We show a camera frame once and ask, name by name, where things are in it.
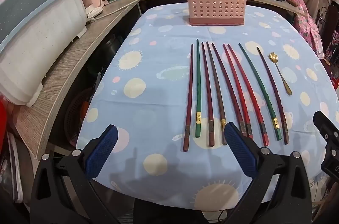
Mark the wooden counter shelf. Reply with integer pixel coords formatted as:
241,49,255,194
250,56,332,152
13,0,309,161

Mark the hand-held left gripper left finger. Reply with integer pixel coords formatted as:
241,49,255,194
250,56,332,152
30,125,119,224

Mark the white power strip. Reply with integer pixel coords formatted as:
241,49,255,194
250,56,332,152
86,7,104,19

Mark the brown chopstick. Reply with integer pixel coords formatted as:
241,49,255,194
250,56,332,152
206,41,228,146

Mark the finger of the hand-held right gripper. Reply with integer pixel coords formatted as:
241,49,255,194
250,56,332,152
313,111,339,140
321,141,339,179

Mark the bright red chopstick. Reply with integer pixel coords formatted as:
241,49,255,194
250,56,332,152
222,43,253,140
227,44,270,147

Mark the pink perforated utensil basket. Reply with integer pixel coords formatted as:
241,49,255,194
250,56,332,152
184,0,247,26

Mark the dark purple chopstick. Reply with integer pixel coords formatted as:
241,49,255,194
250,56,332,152
256,46,290,145

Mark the black iron chair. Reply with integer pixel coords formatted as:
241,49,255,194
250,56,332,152
316,0,339,65

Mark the green chopstick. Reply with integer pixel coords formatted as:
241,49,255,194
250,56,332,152
195,39,202,138
238,43,282,141

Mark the maroon chopstick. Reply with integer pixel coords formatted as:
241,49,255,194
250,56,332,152
211,43,248,138

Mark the blue printed tablecloth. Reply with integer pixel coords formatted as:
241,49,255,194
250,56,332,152
75,3,339,210

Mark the dark red chopstick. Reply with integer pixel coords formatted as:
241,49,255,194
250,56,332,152
183,44,194,152
201,42,215,147

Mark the pink floral garment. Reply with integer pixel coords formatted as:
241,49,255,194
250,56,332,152
287,0,325,60

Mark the gold flower spoon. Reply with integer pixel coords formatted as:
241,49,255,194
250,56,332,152
269,52,292,96

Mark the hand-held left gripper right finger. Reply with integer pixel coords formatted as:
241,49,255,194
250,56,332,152
225,122,313,224

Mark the white plastic dish box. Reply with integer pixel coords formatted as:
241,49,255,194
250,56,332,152
0,0,88,108

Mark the white power cable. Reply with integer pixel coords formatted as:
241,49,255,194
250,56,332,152
89,0,149,22

